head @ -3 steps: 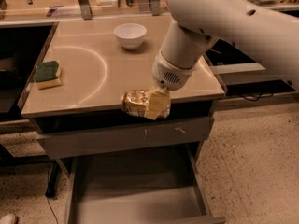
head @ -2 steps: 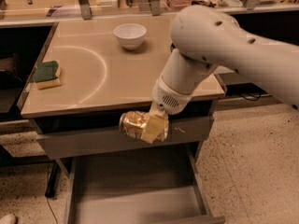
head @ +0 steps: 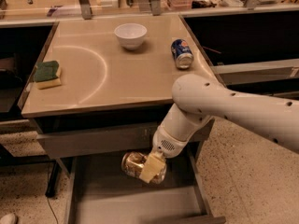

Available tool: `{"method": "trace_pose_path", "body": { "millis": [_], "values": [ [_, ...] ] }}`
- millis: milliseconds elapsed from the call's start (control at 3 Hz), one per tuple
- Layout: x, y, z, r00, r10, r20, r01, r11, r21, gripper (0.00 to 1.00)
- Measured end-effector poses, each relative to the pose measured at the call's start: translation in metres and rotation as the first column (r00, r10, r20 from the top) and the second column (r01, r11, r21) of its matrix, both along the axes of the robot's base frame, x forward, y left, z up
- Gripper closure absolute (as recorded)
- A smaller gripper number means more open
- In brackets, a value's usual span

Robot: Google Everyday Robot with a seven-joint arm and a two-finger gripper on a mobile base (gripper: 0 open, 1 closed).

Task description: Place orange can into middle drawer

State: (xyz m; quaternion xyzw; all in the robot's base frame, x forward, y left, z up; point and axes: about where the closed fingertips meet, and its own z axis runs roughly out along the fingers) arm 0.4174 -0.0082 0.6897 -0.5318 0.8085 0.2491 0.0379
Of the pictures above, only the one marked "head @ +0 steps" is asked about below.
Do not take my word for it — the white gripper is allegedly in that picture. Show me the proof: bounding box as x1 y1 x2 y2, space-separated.
139 125 188 184

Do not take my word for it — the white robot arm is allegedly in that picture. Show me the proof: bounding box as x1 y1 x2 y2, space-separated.
139 74 299 183

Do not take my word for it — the grey top drawer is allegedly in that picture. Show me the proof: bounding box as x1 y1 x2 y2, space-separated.
36 119 215 161

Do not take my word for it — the open grey middle drawer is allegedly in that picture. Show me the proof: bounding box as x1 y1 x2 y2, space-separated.
65 148 226 224

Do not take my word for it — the blue pepsi can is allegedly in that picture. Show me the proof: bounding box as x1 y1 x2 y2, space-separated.
171 39 193 69

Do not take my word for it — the white ceramic bowl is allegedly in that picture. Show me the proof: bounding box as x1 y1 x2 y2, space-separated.
114 23 148 50

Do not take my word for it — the green and yellow sponge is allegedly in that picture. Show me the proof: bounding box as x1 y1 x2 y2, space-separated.
34 61 61 90

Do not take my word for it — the white shoe tip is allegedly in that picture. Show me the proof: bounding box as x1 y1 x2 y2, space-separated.
0 214 17 224

